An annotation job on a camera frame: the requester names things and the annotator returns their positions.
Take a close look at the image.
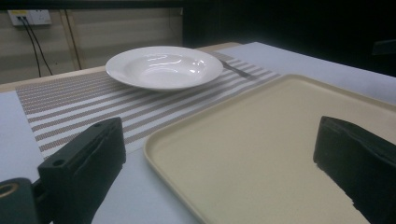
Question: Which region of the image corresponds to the metal cutlery handle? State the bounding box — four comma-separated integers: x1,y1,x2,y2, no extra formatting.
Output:
219,59,254,79

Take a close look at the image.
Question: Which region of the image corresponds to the striped woven placemat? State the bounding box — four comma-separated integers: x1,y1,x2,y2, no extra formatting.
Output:
15,50,281,161

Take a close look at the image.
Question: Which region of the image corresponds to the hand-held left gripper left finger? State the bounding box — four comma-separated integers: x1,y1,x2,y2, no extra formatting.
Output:
37,117,127,224

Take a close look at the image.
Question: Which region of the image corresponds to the beige plastic tray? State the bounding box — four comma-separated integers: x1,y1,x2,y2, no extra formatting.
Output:
143,74,396,224

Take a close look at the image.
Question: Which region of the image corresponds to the white table cover sheet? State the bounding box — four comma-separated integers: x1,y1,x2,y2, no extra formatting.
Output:
0,41,396,224

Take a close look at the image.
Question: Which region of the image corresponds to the white deep plate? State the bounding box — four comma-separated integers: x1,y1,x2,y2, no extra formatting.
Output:
105,46,224,91

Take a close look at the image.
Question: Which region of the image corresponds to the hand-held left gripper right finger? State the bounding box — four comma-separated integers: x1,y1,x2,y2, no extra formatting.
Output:
313,116,396,224

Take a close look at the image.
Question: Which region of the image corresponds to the black power cable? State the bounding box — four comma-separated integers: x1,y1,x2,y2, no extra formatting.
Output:
22,17,54,77
18,16,43,78

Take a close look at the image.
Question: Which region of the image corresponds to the white wall socket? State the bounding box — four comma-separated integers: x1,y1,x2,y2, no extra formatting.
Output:
7,9,53,27

